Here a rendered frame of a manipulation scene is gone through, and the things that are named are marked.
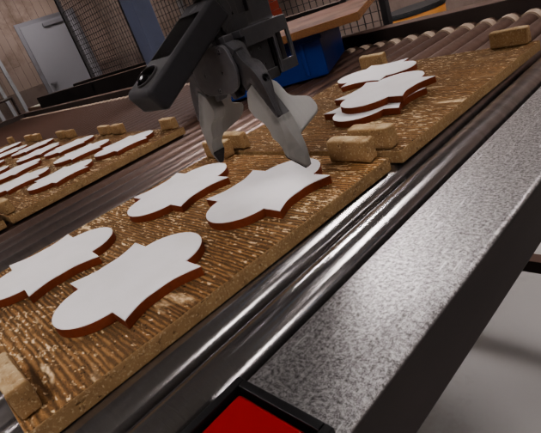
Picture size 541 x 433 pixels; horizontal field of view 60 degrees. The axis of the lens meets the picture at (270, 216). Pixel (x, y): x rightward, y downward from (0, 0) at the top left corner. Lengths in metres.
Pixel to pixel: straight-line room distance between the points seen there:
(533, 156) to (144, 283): 0.38
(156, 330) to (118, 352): 0.03
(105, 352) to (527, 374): 1.32
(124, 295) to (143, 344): 0.07
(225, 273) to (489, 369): 1.24
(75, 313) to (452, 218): 0.33
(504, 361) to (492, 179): 1.14
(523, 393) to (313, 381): 1.23
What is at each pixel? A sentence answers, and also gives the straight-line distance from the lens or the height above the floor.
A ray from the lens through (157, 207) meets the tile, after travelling 0.60.
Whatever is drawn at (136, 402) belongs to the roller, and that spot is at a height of 0.91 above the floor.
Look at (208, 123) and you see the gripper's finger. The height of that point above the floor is 1.03.
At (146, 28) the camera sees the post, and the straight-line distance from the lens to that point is 2.47.
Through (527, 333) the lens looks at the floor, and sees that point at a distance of 1.67.
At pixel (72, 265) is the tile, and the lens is 0.55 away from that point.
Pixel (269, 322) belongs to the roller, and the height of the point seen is 0.92.
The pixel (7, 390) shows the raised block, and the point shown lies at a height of 0.96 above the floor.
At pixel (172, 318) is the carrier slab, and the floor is 0.94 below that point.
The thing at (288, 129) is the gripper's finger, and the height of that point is 1.01.
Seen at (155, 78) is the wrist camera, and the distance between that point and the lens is 0.43.
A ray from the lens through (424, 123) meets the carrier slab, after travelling 0.61.
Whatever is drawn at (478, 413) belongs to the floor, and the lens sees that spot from 1.47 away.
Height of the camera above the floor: 1.13
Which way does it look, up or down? 23 degrees down
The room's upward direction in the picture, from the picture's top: 20 degrees counter-clockwise
